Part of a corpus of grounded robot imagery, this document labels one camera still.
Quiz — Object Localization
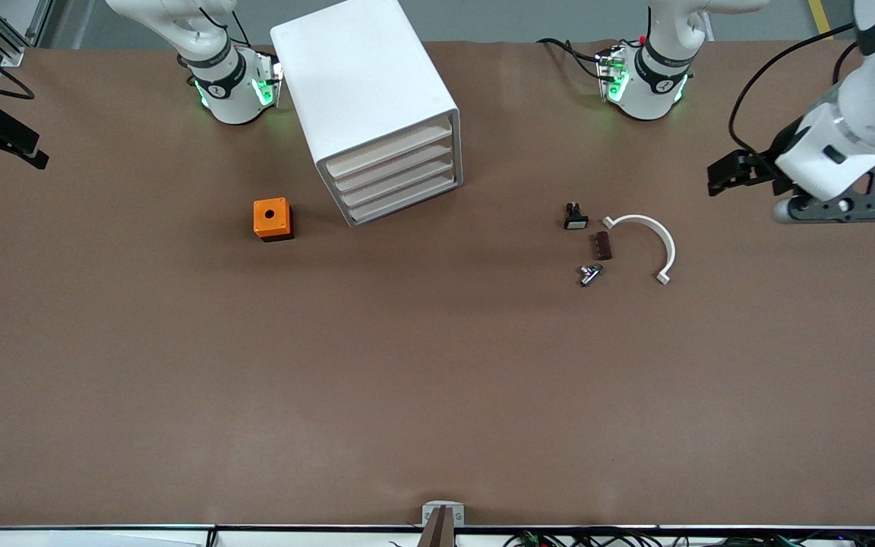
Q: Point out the white curved plastic arc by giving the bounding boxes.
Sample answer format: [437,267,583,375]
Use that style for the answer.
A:
[602,214,677,286]

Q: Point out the white plastic drawer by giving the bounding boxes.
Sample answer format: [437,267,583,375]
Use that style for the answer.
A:
[322,122,453,180]
[330,141,454,194]
[344,175,458,225]
[336,157,456,210]

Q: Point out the aluminium frame profile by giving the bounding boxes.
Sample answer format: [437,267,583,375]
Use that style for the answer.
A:
[0,0,55,68]

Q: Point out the orange button box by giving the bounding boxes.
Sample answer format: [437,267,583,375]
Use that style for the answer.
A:
[253,198,295,243]

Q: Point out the black arm base cable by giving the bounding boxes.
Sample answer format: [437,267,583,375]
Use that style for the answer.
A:
[536,36,607,81]

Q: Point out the white drawer cabinet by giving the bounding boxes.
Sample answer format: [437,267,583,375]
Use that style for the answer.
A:
[270,0,464,229]

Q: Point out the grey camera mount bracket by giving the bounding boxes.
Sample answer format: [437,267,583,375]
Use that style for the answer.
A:
[417,501,466,547]

